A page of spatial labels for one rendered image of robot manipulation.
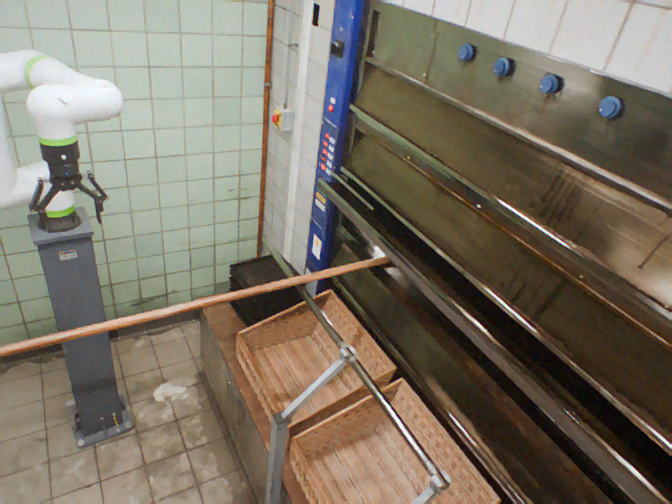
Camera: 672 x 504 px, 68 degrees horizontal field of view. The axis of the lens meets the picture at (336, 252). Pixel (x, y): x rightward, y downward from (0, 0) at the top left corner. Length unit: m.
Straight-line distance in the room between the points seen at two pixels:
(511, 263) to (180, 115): 1.86
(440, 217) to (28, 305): 2.31
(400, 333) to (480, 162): 0.80
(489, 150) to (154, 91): 1.73
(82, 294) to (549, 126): 1.84
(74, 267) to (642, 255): 1.92
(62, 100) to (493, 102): 1.13
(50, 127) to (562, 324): 1.40
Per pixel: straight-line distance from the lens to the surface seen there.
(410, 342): 1.96
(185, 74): 2.69
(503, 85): 1.48
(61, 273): 2.23
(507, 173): 1.45
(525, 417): 1.63
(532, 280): 1.46
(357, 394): 2.03
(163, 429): 2.89
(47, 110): 1.45
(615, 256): 1.28
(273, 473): 1.91
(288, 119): 2.54
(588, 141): 1.32
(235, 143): 2.88
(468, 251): 1.58
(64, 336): 1.68
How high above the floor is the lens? 2.29
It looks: 33 degrees down
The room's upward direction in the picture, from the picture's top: 9 degrees clockwise
